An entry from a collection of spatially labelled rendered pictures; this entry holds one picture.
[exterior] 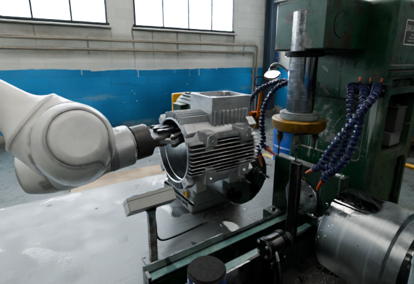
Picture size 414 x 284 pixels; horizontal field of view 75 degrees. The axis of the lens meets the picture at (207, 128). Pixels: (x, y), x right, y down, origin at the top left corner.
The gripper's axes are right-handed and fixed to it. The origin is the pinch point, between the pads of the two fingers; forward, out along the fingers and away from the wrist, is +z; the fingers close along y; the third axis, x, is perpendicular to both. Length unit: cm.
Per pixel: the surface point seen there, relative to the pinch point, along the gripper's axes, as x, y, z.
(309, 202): 41, -1, 40
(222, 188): 37.6, 24.2, 19.1
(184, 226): 58, 39, 7
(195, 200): 53, 45, 17
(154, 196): 29.2, 24.0, -9.6
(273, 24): -49, 503, 554
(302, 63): -10.8, 0.4, 37.2
